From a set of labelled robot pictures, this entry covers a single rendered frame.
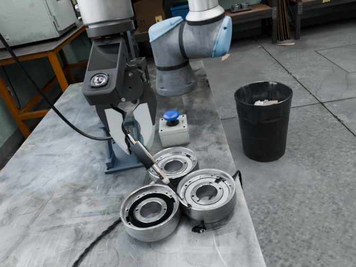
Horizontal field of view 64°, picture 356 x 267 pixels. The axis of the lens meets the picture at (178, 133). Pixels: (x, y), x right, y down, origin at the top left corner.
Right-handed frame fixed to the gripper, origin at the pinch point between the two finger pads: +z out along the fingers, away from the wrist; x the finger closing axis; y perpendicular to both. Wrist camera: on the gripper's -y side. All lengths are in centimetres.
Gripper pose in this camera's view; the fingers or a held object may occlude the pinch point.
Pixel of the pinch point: (136, 148)
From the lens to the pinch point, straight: 49.1
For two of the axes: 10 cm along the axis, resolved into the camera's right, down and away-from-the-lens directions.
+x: -9.9, 1.4, 0.8
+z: 1.6, 9.0, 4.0
